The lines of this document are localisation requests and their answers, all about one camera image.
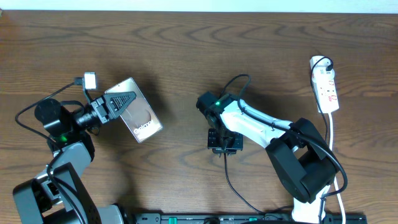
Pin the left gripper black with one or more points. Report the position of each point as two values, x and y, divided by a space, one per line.
103 107

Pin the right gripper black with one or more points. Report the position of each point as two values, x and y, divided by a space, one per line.
237 145

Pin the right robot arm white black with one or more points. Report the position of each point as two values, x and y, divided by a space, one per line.
302 160

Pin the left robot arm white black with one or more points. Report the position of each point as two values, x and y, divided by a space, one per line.
57 194

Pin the white power strip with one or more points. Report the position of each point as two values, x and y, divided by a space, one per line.
322 77

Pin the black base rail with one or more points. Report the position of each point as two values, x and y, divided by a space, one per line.
156 218

